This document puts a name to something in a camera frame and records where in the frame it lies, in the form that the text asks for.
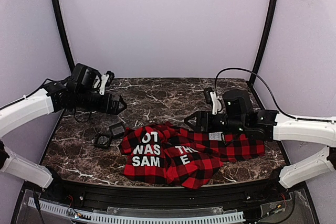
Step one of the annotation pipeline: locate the round silver brooch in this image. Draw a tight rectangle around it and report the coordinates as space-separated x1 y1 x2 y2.
97 136 109 145

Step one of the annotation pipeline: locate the red black plaid shirt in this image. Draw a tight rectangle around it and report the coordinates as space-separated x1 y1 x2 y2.
119 122 265 189

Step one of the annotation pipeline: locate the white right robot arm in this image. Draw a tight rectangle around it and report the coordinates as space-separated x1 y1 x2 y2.
184 88 335 190

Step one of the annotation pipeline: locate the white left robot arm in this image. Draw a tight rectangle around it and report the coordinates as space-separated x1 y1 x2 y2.
1 63 127 189

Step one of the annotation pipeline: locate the small black box lid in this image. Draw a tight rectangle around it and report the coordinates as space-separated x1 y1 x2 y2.
109 122 125 139

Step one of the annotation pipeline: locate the small black open box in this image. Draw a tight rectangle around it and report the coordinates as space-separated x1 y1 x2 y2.
93 133 112 150

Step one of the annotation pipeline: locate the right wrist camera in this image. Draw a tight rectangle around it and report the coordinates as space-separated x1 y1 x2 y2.
203 87 223 115

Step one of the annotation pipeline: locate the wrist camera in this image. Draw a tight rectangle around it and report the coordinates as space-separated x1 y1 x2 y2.
99 70 114 95
203 87 223 115

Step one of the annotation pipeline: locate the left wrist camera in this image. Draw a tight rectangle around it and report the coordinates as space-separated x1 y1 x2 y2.
99 70 114 95

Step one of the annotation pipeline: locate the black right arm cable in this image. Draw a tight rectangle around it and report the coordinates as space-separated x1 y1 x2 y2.
213 67 300 120

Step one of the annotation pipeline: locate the black vertical frame post right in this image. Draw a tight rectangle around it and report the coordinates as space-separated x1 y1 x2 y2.
249 0 277 86

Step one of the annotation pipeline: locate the black vertical frame post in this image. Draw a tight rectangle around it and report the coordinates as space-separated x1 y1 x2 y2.
51 0 75 73
249 0 277 86

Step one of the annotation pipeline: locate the black front frame rail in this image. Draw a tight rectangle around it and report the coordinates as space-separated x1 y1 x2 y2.
60 180 274 209

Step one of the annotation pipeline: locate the white slotted cable duct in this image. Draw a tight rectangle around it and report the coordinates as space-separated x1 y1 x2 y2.
39 200 246 224

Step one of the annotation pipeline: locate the black vertical frame post left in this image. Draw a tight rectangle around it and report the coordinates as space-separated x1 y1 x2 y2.
51 0 75 73

